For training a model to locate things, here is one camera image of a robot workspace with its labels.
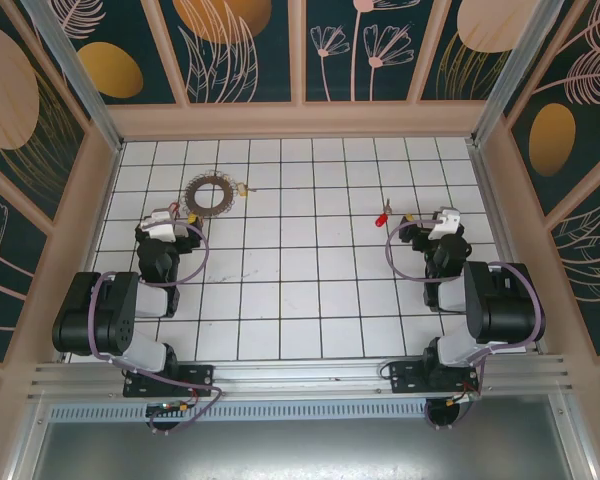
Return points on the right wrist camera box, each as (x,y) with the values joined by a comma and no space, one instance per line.
(445,225)

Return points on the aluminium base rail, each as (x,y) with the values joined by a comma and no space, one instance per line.
(305,375)

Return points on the aluminium side rail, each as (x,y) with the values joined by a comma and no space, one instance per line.
(492,195)

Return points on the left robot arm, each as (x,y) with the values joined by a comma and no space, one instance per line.
(120,320)

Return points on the small circuit board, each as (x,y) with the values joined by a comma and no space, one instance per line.
(167,407)

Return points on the key with yellow tag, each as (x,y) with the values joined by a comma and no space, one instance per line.
(241,188)

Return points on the key with red tag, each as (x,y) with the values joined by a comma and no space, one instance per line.
(380,220)

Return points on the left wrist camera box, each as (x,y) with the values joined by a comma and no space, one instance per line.
(161,227)

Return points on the aluminium corner post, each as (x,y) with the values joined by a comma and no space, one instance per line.
(515,75)
(82,85)

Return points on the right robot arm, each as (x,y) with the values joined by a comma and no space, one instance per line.
(505,305)

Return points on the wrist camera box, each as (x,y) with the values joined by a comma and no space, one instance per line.
(161,227)
(445,225)

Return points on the grey metal panel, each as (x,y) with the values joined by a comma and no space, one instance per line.
(300,450)

